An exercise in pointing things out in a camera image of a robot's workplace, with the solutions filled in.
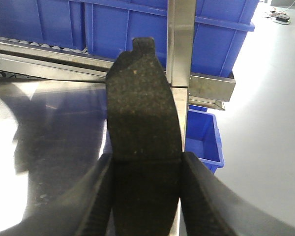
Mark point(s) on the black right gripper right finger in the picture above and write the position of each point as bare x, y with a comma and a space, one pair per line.
210, 208

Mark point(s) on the grey brake pad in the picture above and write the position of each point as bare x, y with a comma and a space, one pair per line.
146, 142

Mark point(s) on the blue bin under table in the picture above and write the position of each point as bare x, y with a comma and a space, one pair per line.
203, 137

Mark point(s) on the right blue plastic bin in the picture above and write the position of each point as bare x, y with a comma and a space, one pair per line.
220, 29

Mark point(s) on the stainless steel rack frame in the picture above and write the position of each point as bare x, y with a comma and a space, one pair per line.
202, 90

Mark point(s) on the left blue plastic bin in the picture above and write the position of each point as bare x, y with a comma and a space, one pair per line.
53, 22

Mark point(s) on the blue plastic bin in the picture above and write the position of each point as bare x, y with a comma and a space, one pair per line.
220, 29
53, 22

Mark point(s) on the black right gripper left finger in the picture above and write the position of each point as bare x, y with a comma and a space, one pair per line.
84, 210

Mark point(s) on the grey roller track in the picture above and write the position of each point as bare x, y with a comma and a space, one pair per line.
83, 51

